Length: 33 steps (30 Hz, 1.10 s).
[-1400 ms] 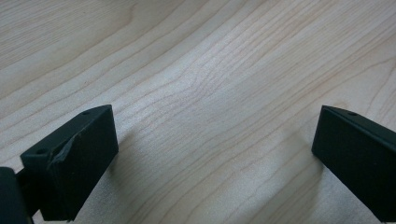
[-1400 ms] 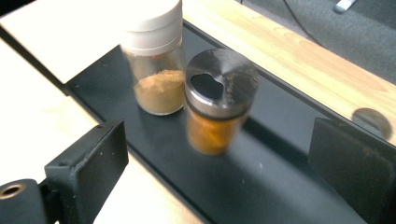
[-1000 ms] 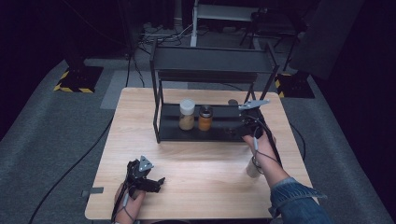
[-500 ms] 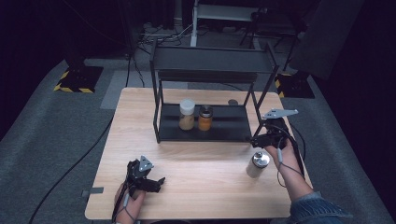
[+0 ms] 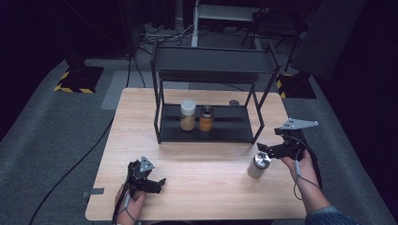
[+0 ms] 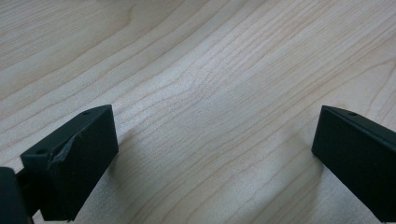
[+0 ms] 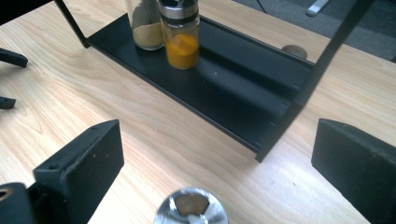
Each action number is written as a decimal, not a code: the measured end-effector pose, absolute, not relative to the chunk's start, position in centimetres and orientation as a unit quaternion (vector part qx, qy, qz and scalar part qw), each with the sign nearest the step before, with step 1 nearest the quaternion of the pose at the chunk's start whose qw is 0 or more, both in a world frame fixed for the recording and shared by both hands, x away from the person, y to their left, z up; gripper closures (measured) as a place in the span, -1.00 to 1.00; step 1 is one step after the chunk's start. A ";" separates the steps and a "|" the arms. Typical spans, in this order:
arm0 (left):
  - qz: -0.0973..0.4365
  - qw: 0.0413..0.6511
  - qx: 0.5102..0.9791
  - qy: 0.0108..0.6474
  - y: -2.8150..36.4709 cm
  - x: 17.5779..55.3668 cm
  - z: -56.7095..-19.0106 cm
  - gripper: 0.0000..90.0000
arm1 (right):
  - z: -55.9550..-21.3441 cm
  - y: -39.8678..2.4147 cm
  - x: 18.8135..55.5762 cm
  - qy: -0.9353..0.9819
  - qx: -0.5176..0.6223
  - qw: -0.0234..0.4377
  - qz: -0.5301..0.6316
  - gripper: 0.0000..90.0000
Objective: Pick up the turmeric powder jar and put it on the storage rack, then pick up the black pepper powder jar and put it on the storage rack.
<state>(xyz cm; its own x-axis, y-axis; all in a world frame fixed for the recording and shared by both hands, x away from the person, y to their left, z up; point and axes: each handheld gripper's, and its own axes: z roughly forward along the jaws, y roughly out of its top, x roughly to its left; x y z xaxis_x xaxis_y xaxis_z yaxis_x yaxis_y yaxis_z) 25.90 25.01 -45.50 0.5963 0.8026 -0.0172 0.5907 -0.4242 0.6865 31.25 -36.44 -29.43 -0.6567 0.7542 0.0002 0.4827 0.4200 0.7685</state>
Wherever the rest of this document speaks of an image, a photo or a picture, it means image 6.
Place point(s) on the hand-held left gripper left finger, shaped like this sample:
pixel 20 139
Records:
pixel 77 161

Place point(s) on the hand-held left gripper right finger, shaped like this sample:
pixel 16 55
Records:
pixel 351 155

